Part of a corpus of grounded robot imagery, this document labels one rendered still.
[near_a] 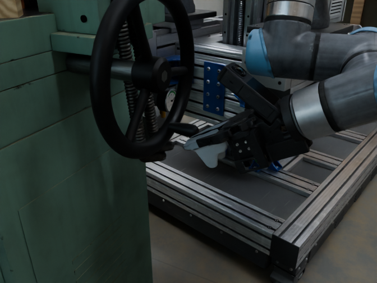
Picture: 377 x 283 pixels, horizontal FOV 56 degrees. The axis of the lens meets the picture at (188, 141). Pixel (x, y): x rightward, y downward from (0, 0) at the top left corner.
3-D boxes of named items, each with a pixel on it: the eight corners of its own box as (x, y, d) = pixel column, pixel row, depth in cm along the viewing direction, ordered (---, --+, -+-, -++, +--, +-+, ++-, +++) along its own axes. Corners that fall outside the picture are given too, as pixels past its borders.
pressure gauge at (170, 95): (166, 123, 91) (165, 92, 88) (153, 120, 93) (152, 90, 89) (178, 114, 96) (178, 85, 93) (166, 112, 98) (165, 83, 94)
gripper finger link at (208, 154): (188, 177, 63) (233, 165, 57) (173, 147, 62) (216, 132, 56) (196, 169, 65) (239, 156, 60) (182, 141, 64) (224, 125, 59)
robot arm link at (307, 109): (314, 90, 46) (323, 74, 53) (281, 102, 49) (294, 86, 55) (335, 141, 47) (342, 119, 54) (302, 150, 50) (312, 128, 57)
